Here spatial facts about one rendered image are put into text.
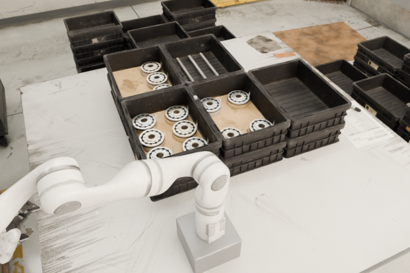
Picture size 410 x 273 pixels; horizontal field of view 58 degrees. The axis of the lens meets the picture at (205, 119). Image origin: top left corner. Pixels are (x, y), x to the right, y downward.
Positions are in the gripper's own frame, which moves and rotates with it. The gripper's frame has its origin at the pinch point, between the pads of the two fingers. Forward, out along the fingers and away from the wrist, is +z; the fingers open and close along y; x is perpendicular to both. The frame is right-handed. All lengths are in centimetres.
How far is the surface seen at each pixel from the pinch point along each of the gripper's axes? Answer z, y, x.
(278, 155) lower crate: 66, -46, 55
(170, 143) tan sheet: 48, -32, 15
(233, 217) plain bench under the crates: 44, -18, 50
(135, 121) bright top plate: 50, -34, -4
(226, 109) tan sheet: 69, -54, 26
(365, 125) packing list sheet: 96, -75, 86
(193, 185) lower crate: 48, -21, 30
